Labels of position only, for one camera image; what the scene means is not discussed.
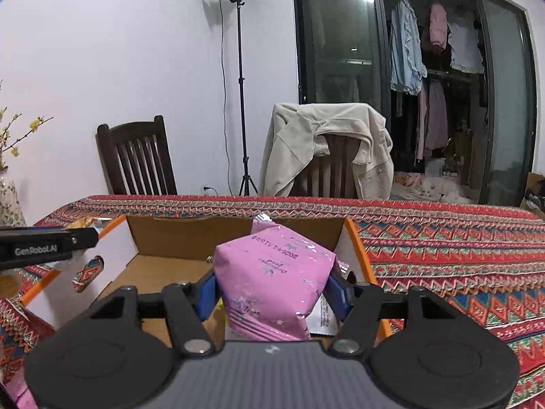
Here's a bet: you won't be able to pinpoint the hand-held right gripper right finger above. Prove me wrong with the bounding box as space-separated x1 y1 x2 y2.
326 270 458 359

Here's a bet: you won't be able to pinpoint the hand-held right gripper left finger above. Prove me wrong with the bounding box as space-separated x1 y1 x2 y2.
87 270 219 359

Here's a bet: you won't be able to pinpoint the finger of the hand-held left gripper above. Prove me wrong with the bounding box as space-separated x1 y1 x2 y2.
0 227 100 250

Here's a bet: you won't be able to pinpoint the silver golden snack packet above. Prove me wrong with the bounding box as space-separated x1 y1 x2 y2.
64 216 113 233

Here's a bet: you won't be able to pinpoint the white snack packet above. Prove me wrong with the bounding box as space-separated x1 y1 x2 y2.
307 296 341 337

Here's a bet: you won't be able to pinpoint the orange cardboard box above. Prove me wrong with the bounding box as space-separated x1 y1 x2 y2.
19 214 392 350

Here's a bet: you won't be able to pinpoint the pink snack packet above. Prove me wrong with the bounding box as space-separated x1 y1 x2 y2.
213 212 339 342

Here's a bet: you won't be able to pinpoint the floral ceramic vase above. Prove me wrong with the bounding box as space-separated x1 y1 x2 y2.
0 170 27 227

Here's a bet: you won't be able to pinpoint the dark wooden chair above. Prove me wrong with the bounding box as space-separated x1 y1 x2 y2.
96 115 178 196

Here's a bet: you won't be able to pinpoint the yellow flower sprigs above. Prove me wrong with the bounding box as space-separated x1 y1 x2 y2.
0 79 54 170

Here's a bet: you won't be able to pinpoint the wooden chair under jacket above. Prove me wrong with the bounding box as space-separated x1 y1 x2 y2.
294 134 362 199

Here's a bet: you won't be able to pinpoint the white cat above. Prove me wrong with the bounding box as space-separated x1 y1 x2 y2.
411 178 463 202

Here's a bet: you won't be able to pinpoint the beige jacket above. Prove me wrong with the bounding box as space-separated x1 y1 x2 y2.
258 102 394 200

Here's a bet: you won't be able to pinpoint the pale pink hanging clothes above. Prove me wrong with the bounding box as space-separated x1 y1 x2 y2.
415 79 450 163

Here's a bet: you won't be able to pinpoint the brown cardboard floor box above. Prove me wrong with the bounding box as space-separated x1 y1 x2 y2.
519 172 545 220

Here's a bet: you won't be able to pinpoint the sliding glass door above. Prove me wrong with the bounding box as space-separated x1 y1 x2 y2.
292 0 538 206

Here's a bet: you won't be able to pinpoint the light blue hanging shirt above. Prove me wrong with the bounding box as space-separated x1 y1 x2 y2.
389 0 427 95

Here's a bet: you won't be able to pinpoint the white hanging blouse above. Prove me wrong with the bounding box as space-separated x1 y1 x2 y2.
448 13 485 74

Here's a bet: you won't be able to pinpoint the pink hanging garment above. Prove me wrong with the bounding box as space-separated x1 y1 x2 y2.
428 3 449 54

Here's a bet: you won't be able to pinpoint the black light cable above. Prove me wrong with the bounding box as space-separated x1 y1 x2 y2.
218 0 234 194

